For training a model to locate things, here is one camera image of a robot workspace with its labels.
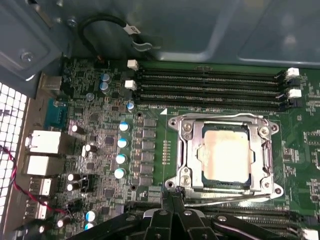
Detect silver rear port housing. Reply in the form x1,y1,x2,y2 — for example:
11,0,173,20
27,176,53,196
24,129,63,155
24,199,49,221
39,73,63,91
21,154,66,177

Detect black cable white label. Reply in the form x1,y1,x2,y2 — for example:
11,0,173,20
76,13,141,62

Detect silver cable clip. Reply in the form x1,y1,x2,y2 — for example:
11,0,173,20
131,37,153,52

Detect black open PC case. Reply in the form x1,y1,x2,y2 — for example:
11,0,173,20
0,0,320,236

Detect red black twisted wire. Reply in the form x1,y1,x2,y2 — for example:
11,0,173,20
0,144,68,216

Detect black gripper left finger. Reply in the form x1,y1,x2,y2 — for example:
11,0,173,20
67,191,174,240

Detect metal wire locking lever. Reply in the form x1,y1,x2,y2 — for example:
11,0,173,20
183,194,272,208
172,112,270,126

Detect blue rear port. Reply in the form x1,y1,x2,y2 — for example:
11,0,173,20
44,98,69,129

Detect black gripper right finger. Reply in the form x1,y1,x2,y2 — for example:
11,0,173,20
174,187,298,240

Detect green motherboard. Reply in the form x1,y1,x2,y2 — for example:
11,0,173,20
34,56,320,240

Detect silver square CPU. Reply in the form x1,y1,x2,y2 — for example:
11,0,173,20
201,123,252,187

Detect RAM slot white clips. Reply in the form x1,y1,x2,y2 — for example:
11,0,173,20
126,59,300,83
124,79,303,102

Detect metal CPU socket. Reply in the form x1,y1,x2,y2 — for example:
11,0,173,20
164,112,285,201

